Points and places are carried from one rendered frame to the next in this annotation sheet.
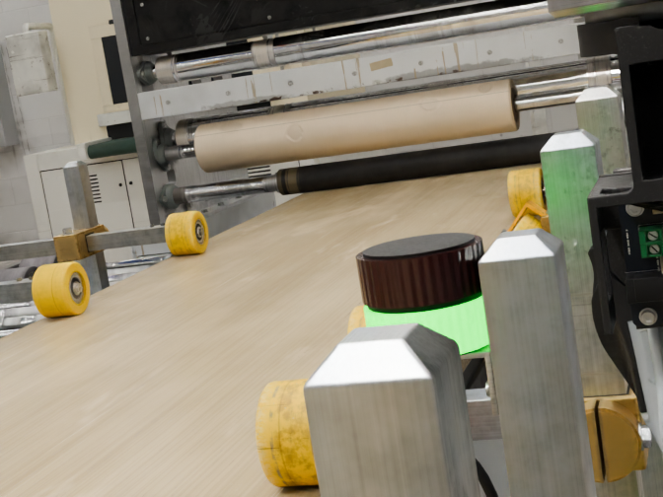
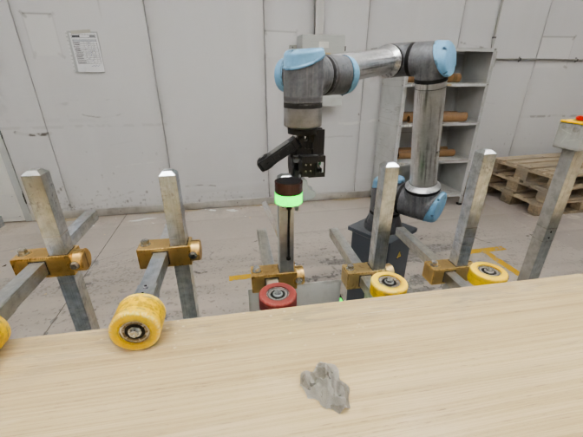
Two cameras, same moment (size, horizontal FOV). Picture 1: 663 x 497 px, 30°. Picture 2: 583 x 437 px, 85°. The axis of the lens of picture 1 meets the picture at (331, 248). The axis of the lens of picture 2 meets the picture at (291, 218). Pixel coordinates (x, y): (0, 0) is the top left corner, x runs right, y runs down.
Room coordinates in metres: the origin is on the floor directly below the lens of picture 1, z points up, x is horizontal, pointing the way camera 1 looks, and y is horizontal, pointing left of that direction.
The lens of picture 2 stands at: (0.87, 0.54, 1.33)
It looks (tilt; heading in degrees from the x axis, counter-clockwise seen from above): 24 degrees down; 242
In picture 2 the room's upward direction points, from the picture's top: straight up
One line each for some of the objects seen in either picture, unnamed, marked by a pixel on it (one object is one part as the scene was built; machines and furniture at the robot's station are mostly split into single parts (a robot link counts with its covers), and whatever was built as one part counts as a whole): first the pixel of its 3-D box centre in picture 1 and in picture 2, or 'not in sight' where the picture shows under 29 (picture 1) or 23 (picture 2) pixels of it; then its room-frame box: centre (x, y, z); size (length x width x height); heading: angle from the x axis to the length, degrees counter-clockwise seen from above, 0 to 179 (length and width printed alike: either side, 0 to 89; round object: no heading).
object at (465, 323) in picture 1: (429, 320); (288, 197); (0.57, -0.04, 1.08); 0.06 x 0.06 x 0.02
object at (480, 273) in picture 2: not in sight; (483, 289); (0.17, 0.19, 0.85); 0.08 x 0.08 x 0.11
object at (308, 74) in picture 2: not in sight; (304, 78); (0.48, -0.14, 1.32); 0.10 x 0.09 x 0.12; 18
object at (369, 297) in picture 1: (421, 269); (288, 185); (0.57, -0.04, 1.11); 0.06 x 0.06 x 0.02
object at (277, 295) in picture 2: not in sight; (278, 312); (0.64, 0.04, 0.85); 0.08 x 0.08 x 0.11
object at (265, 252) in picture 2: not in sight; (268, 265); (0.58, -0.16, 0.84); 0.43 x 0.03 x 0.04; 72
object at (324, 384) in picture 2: not in sight; (325, 381); (0.67, 0.27, 0.91); 0.09 x 0.07 x 0.02; 84
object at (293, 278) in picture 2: not in sight; (277, 277); (0.58, -0.09, 0.85); 0.13 x 0.06 x 0.05; 162
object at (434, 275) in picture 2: not in sight; (448, 270); (0.11, 0.06, 0.81); 0.13 x 0.06 x 0.05; 162
